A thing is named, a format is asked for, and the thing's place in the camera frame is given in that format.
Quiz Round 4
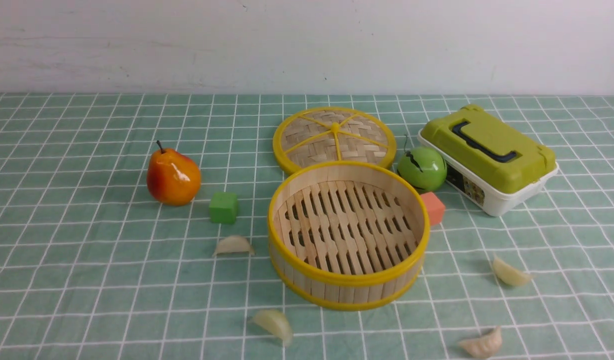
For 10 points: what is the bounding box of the white dumpling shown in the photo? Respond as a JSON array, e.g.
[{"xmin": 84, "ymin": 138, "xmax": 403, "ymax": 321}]
[{"xmin": 213, "ymin": 235, "xmax": 256, "ymax": 257}]

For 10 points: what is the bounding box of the pale dumpling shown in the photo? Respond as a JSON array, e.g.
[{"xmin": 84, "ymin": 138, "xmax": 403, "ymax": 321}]
[
  {"xmin": 250, "ymin": 309, "xmax": 294, "ymax": 347},
  {"xmin": 492, "ymin": 254, "xmax": 534, "ymax": 287}
]

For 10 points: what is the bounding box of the tan dumpling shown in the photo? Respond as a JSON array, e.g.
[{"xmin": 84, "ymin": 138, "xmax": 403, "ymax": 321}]
[{"xmin": 458, "ymin": 326, "xmax": 503, "ymax": 359}]

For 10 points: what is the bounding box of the woven bamboo steamer lid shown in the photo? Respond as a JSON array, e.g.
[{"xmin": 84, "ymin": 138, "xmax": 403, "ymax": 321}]
[{"xmin": 272, "ymin": 106, "xmax": 397, "ymax": 174}]

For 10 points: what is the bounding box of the bamboo steamer tray yellow rim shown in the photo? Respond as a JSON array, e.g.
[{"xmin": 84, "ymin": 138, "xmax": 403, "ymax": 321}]
[{"xmin": 267, "ymin": 161, "xmax": 431, "ymax": 312}]

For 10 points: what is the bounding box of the green foam cube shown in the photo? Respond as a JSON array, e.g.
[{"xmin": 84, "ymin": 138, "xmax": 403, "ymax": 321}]
[{"xmin": 209, "ymin": 191, "xmax": 239, "ymax": 224}]

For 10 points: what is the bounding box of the green toy apple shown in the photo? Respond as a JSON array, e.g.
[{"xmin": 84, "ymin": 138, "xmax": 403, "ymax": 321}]
[{"xmin": 396, "ymin": 137, "xmax": 448, "ymax": 194}]

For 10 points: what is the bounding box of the orange foam cube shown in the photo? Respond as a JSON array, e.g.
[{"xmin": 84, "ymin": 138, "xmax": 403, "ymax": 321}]
[{"xmin": 421, "ymin": 192, "xmax": 446, "ymax": 226}]

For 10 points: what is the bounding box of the orange red toy pear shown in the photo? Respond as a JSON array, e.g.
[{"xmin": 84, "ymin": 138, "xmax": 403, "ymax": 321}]
[{"xmin": 146, "ymin": 140, "xmax": 201, "ymax": 207}]

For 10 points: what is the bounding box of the green white lunch box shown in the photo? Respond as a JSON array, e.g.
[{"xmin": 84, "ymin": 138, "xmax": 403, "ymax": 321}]
[{"xmin": 417, "ymin": 104, "xmax": 560, "ymax": 217}]

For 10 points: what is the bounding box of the green checkered tablecloth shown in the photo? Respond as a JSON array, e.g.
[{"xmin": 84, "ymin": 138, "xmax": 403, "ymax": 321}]
[{"xmin": 0, "ymin": 93, "xmax": 614, "ymax": 360}]

